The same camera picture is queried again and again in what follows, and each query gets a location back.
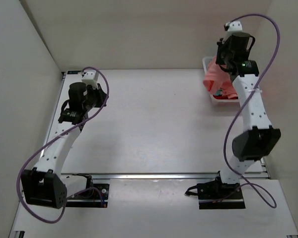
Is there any salmon pink t shirt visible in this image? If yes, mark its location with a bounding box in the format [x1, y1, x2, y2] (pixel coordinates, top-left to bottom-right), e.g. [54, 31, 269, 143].
[203, 56, 237, 95]

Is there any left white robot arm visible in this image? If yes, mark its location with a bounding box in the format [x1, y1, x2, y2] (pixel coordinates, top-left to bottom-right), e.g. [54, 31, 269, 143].
[20, 82, 107, 209]

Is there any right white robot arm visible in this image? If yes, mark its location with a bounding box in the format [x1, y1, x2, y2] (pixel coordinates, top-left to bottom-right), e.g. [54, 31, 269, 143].
[185, 32, 281, 202]

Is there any small dark label sticker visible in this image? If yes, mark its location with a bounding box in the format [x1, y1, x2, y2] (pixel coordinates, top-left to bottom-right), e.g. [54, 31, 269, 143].
[67, 70, 82, 75]

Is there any white plastic basket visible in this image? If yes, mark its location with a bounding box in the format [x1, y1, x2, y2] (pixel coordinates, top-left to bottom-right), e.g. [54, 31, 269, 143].
[203, 57, 239, 105]

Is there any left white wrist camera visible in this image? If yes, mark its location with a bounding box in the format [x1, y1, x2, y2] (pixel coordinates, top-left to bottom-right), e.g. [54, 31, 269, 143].
[81, 71, 99, 89]

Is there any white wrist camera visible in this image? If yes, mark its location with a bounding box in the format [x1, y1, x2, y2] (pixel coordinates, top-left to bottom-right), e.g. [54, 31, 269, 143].
[224, 21, 243, 32]
[81, 71, 99, 89]

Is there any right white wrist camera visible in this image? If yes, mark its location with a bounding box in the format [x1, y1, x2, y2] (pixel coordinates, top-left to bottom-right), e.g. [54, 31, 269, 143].
[224, 21, 243, 32]

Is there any aluminium rail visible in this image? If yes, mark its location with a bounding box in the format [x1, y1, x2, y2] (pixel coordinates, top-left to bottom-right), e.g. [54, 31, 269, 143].
[62, 172, 269, 180]

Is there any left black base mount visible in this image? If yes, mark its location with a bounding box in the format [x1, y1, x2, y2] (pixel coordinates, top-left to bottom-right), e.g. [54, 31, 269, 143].
[62, 174, 110, 208]

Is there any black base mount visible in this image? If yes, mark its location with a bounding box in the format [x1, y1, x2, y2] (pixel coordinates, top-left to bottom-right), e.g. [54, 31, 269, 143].
[62, 174, 110, 208]
[184, 173, 246, 210]

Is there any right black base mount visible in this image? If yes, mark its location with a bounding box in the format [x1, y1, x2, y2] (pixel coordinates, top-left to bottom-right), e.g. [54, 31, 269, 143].
[184, 173, 246, 210]

